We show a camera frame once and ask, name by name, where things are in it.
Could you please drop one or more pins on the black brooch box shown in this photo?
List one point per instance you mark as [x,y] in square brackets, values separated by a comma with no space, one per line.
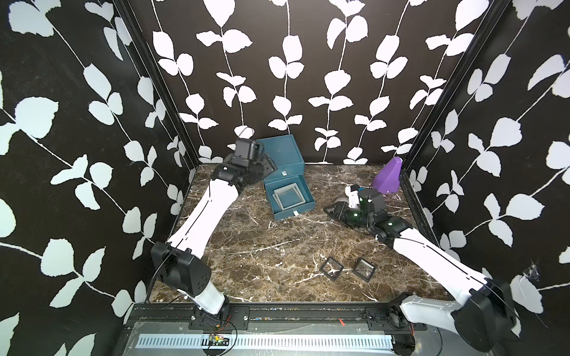
[331,269]
[364,270]

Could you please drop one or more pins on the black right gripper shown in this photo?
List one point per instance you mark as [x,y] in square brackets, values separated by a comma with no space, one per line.
[340,213]

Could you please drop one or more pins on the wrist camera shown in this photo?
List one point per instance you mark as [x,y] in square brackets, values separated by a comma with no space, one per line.
[247,150]
[352,193]

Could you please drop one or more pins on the purple wedge-shaped object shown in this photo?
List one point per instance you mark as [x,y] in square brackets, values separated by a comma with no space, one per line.
[387,180]

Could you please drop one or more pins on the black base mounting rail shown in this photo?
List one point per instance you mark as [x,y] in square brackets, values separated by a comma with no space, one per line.
[386,317]

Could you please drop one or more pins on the teal three-drawer cabinet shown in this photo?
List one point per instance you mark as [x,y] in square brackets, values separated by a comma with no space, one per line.
[284,151]

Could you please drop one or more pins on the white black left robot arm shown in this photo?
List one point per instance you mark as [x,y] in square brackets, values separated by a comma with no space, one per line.
[178,262]

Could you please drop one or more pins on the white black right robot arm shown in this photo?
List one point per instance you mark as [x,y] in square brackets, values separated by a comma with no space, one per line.
[482,309]

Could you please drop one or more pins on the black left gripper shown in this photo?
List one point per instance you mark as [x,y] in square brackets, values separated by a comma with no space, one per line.
[268,165]

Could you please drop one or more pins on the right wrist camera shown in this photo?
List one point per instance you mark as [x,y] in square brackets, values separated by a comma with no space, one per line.
[352,193]

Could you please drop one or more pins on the gray brooch box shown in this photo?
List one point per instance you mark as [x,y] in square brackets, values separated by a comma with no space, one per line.
[289,196]

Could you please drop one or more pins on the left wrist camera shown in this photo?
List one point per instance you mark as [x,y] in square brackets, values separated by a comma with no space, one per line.
[247,150]

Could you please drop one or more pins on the white perforated rail strip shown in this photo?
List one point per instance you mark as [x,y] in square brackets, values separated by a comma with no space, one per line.
[351,343]

